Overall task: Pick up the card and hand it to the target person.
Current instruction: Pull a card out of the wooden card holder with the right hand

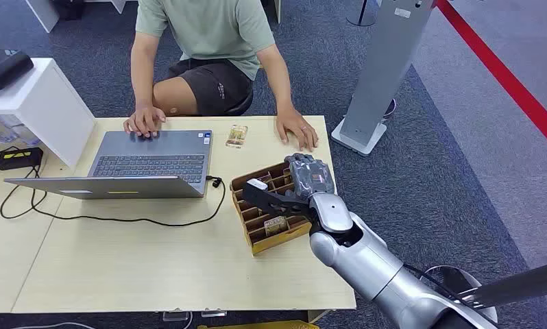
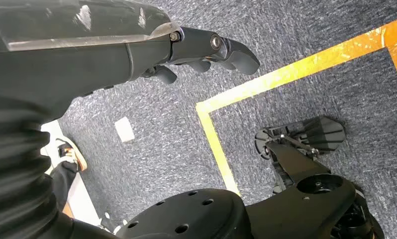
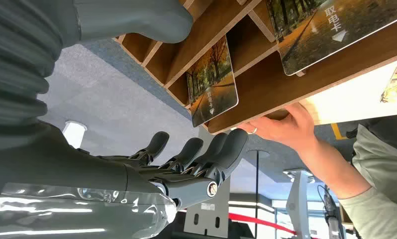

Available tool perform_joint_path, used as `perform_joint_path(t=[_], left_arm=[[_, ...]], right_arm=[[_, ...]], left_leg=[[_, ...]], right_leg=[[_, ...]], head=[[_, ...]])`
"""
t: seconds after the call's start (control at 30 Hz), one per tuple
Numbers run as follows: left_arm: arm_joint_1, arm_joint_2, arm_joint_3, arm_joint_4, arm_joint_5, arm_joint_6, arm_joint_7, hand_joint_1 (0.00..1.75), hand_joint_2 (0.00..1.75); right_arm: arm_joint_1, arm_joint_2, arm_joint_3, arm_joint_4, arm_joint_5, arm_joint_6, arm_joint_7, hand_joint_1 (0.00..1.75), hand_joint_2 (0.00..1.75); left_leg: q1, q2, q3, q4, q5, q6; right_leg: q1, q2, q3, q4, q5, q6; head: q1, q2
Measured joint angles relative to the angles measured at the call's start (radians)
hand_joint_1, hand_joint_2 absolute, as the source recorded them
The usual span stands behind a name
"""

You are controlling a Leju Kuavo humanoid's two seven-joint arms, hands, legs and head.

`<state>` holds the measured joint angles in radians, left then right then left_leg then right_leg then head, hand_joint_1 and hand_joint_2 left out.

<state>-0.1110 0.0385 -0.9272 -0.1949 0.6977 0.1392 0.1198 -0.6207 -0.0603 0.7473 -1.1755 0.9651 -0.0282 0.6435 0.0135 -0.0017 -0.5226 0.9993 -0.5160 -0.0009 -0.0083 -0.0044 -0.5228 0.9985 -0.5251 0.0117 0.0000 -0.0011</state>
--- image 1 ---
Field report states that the person's left hand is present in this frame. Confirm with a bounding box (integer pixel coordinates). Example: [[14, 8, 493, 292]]
[[276, 108, 320, 153]]

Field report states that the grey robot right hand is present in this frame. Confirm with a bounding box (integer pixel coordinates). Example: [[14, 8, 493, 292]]
[[284, 153, 336, 201]]

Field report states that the person's right hand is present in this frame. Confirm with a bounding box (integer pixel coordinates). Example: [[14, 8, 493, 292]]
[[122, 105, 167, 138]]

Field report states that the brown cardboard card holder box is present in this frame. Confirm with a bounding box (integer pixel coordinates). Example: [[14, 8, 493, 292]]
[[230, 161, 313, 256]]

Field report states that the gold printed card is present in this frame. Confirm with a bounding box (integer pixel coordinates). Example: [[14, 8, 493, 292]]
[[263, 216, 287, 237], [225, 125, 249, 150]]

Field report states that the person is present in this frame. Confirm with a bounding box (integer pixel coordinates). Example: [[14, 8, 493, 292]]
[[122, 0, 320, 153]]

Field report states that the grey laptop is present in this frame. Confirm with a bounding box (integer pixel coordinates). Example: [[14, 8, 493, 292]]
[[4, 130, 214, 201]]

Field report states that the black stool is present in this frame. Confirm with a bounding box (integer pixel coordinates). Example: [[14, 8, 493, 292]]
[[222, 88, 255, 117]]

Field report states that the white shelf unit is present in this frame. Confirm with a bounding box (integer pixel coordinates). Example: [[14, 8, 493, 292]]
[[0, 58, 97, 170]]

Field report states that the grey pillar stand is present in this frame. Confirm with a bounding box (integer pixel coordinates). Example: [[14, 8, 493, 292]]
[[330, 0, 438, 157]]

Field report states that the round black stand base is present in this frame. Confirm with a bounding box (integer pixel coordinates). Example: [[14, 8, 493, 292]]
[[345, 0, 380, 27]]

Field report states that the black yellow power adapter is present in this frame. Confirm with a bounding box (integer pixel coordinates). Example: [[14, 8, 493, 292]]
[[0, 147, 45, 171]]

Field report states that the white furniture panel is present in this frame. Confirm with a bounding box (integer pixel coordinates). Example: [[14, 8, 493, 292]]
[[25, 0, 61, 34]]

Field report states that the black device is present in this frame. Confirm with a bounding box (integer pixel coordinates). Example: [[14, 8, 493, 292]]
[[0, 49, 35, 92]]

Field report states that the yellow object under table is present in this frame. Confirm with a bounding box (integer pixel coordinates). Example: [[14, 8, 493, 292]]
[[196, 319, 320, 329]]

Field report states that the round silver base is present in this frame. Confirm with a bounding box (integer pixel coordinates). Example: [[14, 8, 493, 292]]
[[420, 265, 500, 324]]

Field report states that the red floor tape strip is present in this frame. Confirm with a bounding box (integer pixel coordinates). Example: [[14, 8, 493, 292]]
[[436, 0, 547, 159]]

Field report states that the dark metal bar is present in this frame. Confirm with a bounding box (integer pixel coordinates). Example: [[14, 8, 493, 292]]
[[459, 259, 547, 310]]

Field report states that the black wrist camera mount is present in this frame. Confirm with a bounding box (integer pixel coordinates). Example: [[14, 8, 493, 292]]
[[241, 178, 312, 220]]

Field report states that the cable behind pillar stand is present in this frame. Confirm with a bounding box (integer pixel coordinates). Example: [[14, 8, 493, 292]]
[[382, 97, 398, 121]]

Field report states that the black laptop cable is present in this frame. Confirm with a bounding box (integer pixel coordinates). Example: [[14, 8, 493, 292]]
[[0, 165, 227, 228]]

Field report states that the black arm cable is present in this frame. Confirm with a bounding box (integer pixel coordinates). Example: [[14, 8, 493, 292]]
[[402, 263, 483, 310]]

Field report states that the white floor cable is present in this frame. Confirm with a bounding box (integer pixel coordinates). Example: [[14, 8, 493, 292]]
[[9, 321, 97, 329]]

